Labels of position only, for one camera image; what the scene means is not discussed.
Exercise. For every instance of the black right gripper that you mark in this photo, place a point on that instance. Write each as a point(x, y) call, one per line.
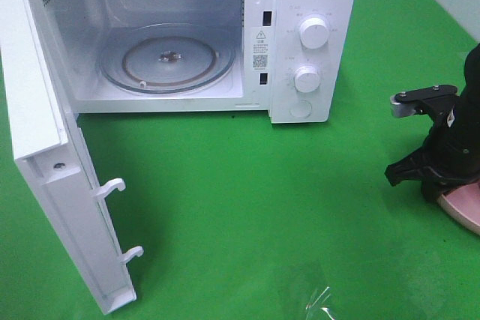
point(451, 149)

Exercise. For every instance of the pink round plate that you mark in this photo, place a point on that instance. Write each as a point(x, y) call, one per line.
point(462, 204)

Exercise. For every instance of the round white door button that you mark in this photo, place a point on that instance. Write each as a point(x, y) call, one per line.
point(302, 109)

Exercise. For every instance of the white microwave door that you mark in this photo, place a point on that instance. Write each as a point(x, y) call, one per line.
point(51, 153)

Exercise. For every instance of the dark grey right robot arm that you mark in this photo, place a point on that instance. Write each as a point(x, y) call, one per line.
point(468, 101)

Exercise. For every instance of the lower white microwave knob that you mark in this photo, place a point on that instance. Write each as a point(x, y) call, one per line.
point(307, 79)

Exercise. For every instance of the white microwave knob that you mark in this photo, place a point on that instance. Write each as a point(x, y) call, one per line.
point(307, 79)
point(314, 31)

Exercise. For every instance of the upper white microwave knob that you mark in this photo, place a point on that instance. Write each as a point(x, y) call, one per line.
point(314, 31)

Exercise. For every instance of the white microwave oven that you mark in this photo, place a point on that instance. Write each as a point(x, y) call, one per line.
point(268, 53)

